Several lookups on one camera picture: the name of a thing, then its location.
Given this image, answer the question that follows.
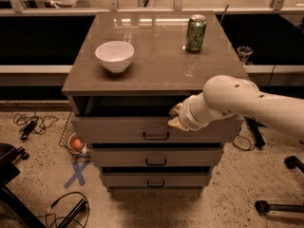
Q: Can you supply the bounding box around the grey top drawer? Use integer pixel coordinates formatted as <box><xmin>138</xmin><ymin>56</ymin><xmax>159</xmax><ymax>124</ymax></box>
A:
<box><xmin>69</xmin><ymin>95</ymin><xmax>245</xmax><ymax>144</ymax></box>

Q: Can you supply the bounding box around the black chair base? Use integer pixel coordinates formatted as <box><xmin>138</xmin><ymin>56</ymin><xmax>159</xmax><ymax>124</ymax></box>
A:
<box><xmin>0</xmin><ymin>143</ymin><xmax>46</xmax><ymax>228</ymax></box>
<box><xmin>255</xmin><ymin>156</ymin><xmax>304</xmax><ymax>214</ymax></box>

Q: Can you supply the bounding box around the black stand bottom left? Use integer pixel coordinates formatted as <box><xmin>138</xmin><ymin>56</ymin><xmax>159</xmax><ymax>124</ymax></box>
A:
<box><xmin>57</xmin><ymin>199</ymin><xmax>86</xmax><ymax>228</ymax></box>

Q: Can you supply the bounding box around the grey middle drawer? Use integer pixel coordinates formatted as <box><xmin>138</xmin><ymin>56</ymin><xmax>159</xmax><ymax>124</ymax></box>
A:
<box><xmin>90</xmin><ymin>147</ymin><xmax>221</xmax><ymax>167</ymax></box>

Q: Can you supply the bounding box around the black cable right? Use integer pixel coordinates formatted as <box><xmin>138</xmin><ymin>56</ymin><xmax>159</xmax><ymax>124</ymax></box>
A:
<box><xmin>232</xmin><ymin>134</ymin><xmax>257</xmax><ymax>152</ymax></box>

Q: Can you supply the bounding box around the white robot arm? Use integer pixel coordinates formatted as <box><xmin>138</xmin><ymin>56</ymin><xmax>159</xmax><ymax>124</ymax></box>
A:
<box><xmin>168</xmin><ymin>75</ymin><xmax>304</xmax><ymax>143</ymax></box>

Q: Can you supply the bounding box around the black cable bottom left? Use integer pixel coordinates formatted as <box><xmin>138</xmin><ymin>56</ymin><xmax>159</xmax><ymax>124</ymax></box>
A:
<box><xmin>44</xmin><ymin>191</ymin><xmax>91</xmax><ymax>228</ymax></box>

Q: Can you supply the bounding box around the black chair base right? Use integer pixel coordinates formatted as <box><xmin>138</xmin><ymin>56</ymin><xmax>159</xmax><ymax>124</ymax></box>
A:
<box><xmin>255</xmin><ymin>156</ymin><xmax>304</xmax><ymax>214</ymax></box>

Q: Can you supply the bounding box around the black bar on floor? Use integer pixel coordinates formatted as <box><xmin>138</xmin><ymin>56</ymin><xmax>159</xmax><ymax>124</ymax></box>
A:
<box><xmin>245</xmin><ymin>118</ymin><xmax>265</xmax><ymax>148</ymax></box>

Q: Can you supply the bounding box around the wire mesh basket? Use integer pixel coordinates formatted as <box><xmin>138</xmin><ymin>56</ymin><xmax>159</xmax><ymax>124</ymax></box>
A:
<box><xmin>59</xmin><ymin>112</ymin><xmax>89</xmax><ymax>159</ymax></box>

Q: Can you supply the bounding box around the green soda can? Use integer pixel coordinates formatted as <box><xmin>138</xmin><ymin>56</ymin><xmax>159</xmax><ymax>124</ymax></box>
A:
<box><xmin>186</xmin><ymin>14</ymin><xmax>207</xmax><ymax>52</ymax></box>

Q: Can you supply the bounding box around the blue tape cross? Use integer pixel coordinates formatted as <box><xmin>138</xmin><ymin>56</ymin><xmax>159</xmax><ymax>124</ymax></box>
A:
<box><xmin>64</xmin><ymin>161</ymin><xmax>90</xmax><ymax>189</ymax></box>

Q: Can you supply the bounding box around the clear glass cup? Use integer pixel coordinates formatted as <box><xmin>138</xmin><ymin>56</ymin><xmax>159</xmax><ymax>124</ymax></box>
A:
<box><xmin>237</xmin><ymin>46</ymin><xmax>253</xmax><ymax>65</ymax></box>

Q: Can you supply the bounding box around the grey drawer cabinet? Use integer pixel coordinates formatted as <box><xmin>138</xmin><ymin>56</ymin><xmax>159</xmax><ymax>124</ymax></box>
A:
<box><xmin>61</xmin><ymin>10</ymin><xmax>257</xmax><ymax>195</ymax></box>

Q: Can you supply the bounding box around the grey bottom drawer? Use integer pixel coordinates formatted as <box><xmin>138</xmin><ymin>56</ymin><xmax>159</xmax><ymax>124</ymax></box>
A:
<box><xmin>101</xmin><ymin>173</ymin><xmax>211</xmax><ymax>188</ymax></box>

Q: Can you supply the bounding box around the orange ball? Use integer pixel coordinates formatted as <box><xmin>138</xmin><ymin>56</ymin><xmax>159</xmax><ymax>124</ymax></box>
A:
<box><xmin>72</xmin><ymin>139</ymin><xmax>84</xmax><ymax>151</ymax></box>

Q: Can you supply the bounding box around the black power adapter with cable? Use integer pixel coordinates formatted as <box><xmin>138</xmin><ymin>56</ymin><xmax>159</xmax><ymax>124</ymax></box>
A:
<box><xmin>12</xmin><ymin>106</ymin><xmax>60</xmax><ymax>142</ymax></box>

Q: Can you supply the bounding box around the black chair base left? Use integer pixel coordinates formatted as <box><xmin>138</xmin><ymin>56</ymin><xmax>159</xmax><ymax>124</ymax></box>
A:
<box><xmin>0</xmin><ymin>143</ymin><xmax>46</xmax><ymax>228</ymax></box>

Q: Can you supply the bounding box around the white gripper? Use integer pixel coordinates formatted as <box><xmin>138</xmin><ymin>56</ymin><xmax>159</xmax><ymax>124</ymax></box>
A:
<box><xmin>168</xmin><ymin>93</ymin><xmax>211</xmax><ymax>131</ymax></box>

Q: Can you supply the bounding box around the grey drawer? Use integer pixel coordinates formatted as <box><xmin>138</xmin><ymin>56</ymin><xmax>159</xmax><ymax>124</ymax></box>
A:
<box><xmin>101</xmin><ymin>173</ymin><xmax>211</xmax><ymax>188</ymax></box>
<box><xmin>90</xmin><ymin>147</ymin><xmax>221</xmax><ymax>167</ymax></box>
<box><xmin>69</xmin><ymin>95</ymin><xmax>245</xmax><ymax>144</ymax></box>

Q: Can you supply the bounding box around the black cable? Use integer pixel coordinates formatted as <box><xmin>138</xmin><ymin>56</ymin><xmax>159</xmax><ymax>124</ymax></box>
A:
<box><xmin>44</xmin><ymin>191</ymin><xmax>91</xmax><ymax>228</ymax></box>
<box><xmin>232</xmin><ymin>134</ymin><xmax>257</xmax><ymax>152</ymax></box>

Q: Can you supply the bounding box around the white ceramic bowl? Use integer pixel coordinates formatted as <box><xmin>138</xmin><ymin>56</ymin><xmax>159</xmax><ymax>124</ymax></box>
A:
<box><xmin>95</xmin><ymin>41</ymin><xmax>135</xmax><ymax>73</ymax></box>

